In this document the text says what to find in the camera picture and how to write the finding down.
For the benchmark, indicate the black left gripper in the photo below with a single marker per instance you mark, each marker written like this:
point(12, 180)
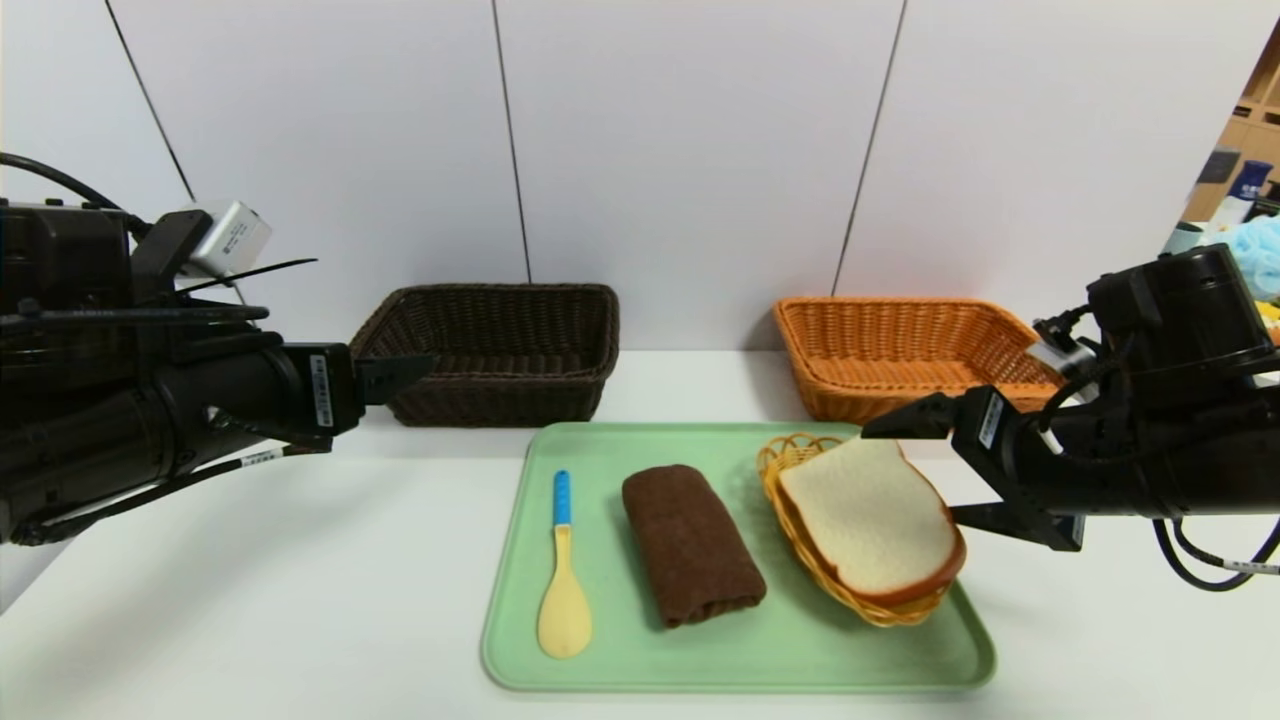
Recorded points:
point(327, 390)

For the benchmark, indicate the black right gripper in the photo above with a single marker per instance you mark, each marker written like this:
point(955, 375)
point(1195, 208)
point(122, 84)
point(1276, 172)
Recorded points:
point(987, 424)

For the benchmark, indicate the slice of white bread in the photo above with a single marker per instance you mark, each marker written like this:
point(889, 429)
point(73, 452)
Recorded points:
point(870, 520)

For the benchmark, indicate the brown towel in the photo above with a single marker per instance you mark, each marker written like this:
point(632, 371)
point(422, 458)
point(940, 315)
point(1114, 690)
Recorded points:
point(690, 545)

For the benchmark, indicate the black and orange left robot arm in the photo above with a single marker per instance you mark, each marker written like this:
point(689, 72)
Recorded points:
point(60, 300)

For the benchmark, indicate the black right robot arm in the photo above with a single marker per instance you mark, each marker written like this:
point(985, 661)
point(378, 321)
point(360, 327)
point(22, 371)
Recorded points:
point(1180, 320)

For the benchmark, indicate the orange wicker basket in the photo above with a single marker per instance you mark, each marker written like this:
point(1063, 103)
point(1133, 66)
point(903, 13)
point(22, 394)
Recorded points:
point(880, 370)

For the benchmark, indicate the dark brown wicker basket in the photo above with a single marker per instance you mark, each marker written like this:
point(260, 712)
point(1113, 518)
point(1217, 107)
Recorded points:
point(520, 390)

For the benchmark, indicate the small yellow oval wicker basket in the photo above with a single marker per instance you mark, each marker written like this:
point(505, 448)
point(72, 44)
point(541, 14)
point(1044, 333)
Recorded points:
point(870, 606)

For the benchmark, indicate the thin black zip tie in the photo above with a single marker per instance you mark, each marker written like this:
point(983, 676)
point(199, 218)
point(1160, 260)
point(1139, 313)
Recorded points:
point(240, 273)

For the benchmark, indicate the teal cup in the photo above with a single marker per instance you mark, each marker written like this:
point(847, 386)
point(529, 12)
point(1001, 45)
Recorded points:
point(1182, 240)

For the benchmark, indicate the light green plastic tray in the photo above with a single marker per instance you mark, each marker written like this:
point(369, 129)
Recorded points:
point(700, 650)

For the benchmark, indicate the light blue bath pouf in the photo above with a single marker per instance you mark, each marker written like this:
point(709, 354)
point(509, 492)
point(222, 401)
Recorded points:
point(1258, 255)

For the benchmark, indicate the blue and white bottle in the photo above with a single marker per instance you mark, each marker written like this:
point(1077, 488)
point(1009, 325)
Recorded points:
point(1250, 185)

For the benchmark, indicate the wooden shelf unit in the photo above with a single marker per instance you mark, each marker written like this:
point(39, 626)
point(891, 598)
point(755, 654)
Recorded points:
point(1255, 130)

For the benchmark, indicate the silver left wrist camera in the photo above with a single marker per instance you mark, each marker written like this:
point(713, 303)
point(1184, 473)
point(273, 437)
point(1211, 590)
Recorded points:
point(230, 235)

